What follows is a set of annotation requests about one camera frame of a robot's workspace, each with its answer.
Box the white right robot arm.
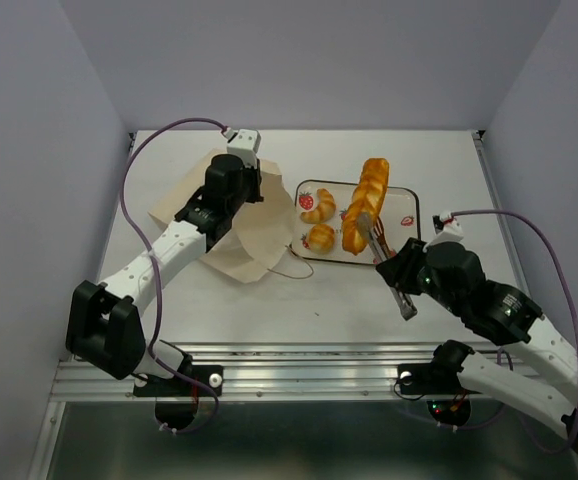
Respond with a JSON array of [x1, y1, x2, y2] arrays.
[[372, 238, 578, 454]]

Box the fake croissant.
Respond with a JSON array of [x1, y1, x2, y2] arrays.
[[300, 188, 336, 224]]

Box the metal tongs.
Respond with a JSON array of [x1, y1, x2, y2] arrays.
[[356, 212, 418, 321]]

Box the fake round bread roll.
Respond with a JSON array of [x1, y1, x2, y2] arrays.
[[307, 224, 336, 255]]

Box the strawberry print tray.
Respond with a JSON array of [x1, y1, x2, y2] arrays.
[[291, 180, 421, 265]]

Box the aluminium front frame rails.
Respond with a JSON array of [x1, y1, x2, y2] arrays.
[[48, 342, 578, 404]]

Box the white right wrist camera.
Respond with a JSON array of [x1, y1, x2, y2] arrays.
[[430, 212, 464, 245]]

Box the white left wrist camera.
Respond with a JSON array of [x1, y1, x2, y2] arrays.
[[223, 128, 261, 168]]

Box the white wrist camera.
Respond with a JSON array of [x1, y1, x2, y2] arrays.
[[223, 128, 261, 168], [430, 212, 464, 245]]

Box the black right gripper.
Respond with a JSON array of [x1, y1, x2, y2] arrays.
[[374, 235, 462, 315]]

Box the aluminium table edge rail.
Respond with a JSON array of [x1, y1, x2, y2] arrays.
[[472, 128, 550, 351]]

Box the purple cable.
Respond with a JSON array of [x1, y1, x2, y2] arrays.
[[403, 209, 578, 455], [120, 117, 233, 435]]

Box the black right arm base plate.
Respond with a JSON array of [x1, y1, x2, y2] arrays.
[[391, 362, 481, 397]]

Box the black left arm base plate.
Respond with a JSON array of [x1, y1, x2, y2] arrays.
[[132, 364, 224, 398]]

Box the beige paper bag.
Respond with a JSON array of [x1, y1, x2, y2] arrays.
[[149, 149, 297, 284]]

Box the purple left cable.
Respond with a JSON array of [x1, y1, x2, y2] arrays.
[[120, 117, 233, 435]]

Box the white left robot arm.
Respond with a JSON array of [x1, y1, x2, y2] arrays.
[[66, 154, 263, 394]]

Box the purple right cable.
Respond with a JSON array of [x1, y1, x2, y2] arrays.
[[403, 209, 578, 455]]

